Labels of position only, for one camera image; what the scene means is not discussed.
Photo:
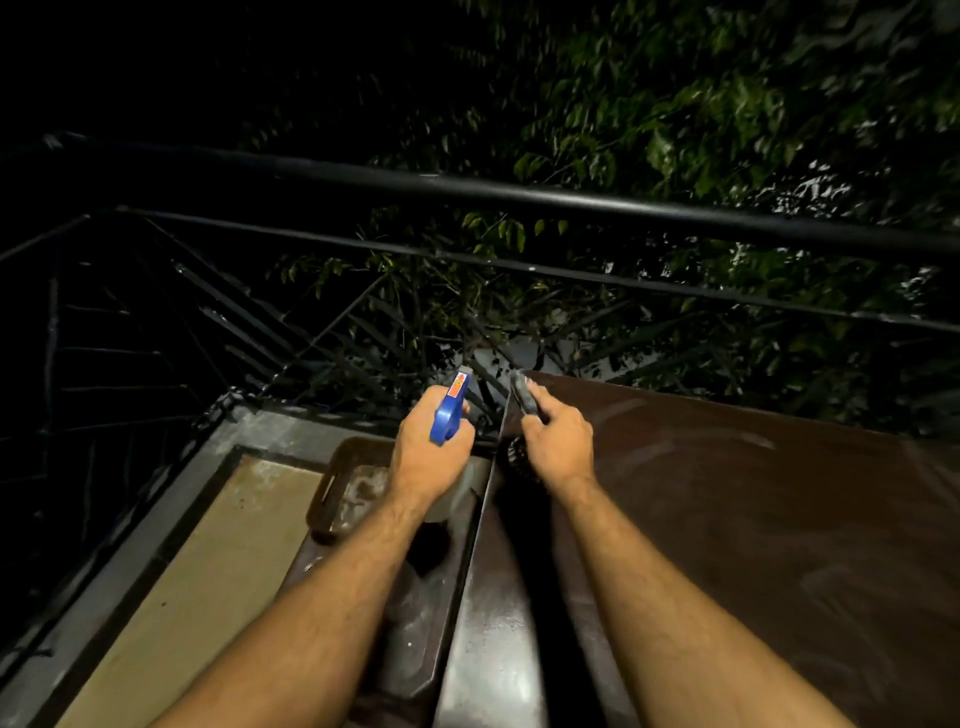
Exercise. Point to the person's right hand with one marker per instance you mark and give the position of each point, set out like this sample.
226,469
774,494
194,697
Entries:
564,450

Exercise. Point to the person's left hand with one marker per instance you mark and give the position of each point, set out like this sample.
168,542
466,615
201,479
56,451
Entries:
416,465

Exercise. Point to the person's right thumb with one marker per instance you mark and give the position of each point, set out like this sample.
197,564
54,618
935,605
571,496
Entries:
531,433

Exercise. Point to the person's left fingers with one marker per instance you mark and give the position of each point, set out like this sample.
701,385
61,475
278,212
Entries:
463,427

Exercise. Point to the blue trigger spray bottle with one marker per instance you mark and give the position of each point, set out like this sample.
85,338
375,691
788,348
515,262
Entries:
448,411

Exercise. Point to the person's left forearm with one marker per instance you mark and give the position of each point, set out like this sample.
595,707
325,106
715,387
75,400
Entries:
330,600

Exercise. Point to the person's right forearm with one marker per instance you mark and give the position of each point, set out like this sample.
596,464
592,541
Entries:
675,615

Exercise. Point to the black round brush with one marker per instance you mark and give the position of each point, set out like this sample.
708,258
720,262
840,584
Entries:
517,456

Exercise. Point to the brown rectangular tray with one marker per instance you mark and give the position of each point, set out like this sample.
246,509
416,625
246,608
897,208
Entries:
352,487

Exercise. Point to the dark brown metal ledge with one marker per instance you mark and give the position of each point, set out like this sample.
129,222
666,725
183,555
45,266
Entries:
420,615

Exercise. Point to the black metal railing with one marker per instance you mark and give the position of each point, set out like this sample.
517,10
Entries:
525,196

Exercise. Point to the large brown metal panel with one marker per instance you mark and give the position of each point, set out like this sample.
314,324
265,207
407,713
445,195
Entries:
750,540

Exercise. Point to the green leafy tree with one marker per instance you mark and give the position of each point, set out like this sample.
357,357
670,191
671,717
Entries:
675,112

